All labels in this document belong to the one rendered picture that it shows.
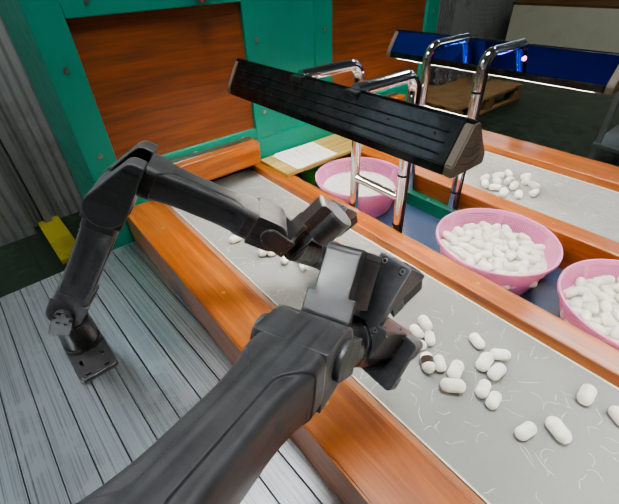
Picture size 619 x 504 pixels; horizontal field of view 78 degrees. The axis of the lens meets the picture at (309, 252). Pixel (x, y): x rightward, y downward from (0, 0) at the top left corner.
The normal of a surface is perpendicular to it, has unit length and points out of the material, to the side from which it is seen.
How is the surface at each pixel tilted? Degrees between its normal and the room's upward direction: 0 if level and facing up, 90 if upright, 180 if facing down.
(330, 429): 0
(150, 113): 90
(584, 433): 0
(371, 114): 58
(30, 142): 90
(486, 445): 0
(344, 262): 47
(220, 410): 16
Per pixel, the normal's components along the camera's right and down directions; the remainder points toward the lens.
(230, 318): -0.04, -0.79
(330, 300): -0.36, -0.14
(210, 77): 0.63, 0.45
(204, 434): 0.09, -0.92
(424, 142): -0.68, -0.08
